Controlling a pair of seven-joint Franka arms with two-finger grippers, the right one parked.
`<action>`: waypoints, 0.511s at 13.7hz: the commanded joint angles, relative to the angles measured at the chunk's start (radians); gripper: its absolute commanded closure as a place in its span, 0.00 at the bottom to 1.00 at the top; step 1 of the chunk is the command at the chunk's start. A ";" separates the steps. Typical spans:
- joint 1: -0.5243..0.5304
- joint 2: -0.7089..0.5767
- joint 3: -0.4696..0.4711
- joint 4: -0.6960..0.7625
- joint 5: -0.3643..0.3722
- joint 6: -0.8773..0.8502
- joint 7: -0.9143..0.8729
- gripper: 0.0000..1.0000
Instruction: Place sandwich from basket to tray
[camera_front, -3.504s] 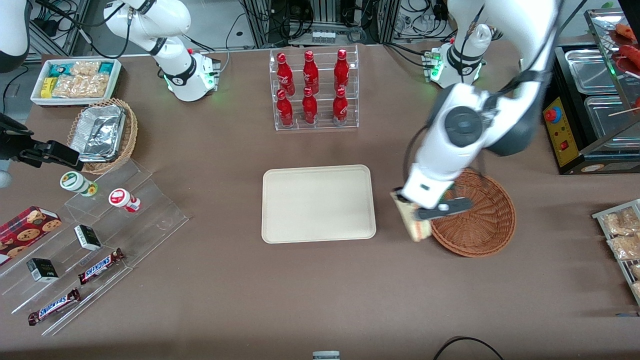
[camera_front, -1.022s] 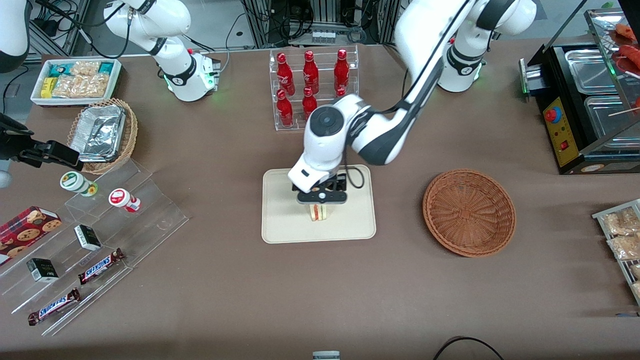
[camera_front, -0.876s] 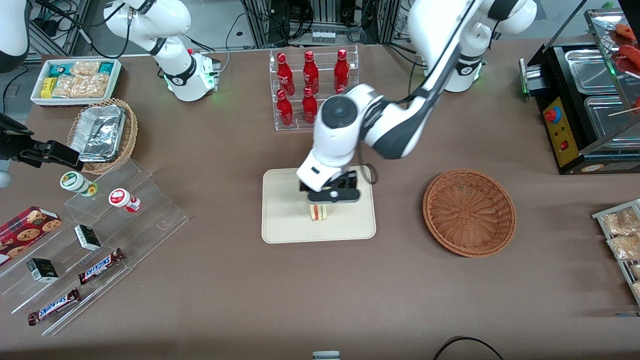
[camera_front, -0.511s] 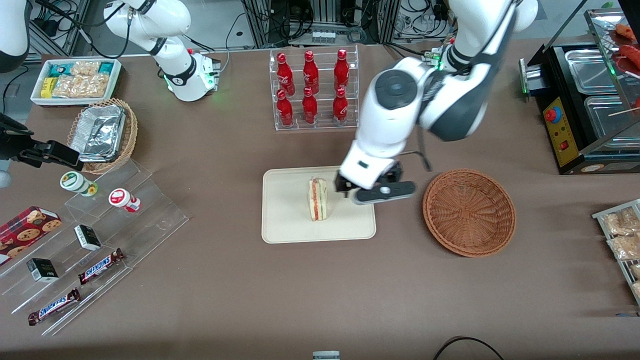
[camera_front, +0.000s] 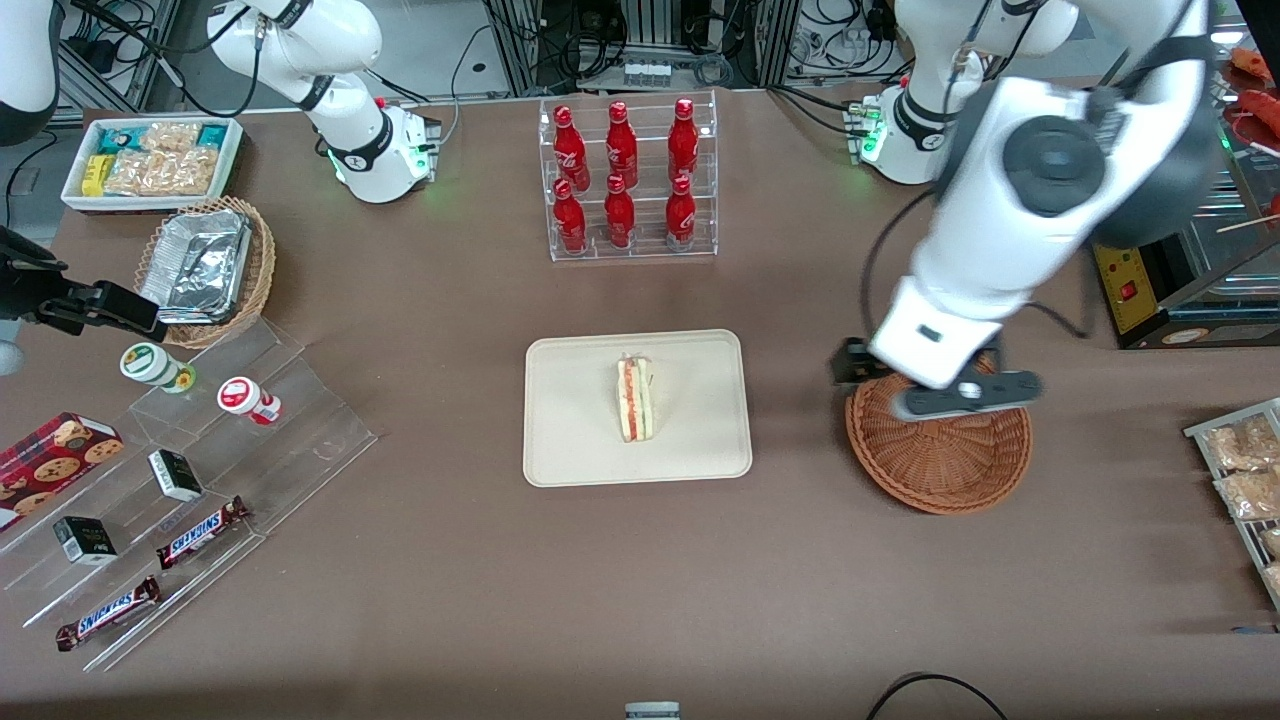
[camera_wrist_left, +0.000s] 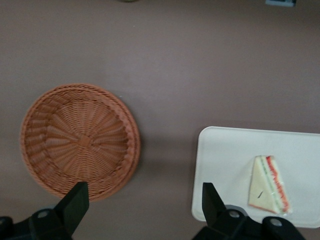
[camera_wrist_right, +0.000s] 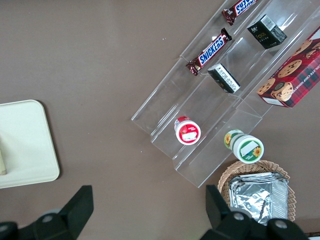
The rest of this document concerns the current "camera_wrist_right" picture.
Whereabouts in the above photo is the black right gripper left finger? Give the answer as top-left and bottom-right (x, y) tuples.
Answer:
(0, 184), (95, 240)

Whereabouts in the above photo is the small black box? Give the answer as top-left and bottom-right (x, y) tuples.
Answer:
(207, 63), (242, 94)
(246, 14), (288, 50)

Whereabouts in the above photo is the clear acrylic stepped shelf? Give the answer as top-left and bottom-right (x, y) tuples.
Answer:
(130, 0), (320, 189)

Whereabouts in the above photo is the red plaid cookie box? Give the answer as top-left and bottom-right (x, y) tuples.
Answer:
(256, 26), (320, 108)

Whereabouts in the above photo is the beige plastic tray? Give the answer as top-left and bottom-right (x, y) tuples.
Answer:
(0, 99), (61, 190)

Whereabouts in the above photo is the light wicker basket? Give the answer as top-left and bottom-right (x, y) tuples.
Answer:
(217, 159), (297, 223)

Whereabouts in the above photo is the red lid yogurt cup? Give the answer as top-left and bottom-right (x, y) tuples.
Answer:
(174, 116), (202, 146)

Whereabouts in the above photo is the Snickers bar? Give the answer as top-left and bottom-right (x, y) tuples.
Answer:
(222, 0), (258, 26)
(185, 27), (233, 77)

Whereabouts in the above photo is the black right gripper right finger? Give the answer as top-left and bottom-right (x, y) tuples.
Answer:
(199, 184), (311, 240)

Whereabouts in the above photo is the aluminium foil tray stack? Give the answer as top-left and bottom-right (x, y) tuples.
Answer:
(228, 171), (290, 226)

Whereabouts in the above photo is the green lid yogurt cup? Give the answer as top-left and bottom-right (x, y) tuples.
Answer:
(223, 129), (265, 164)

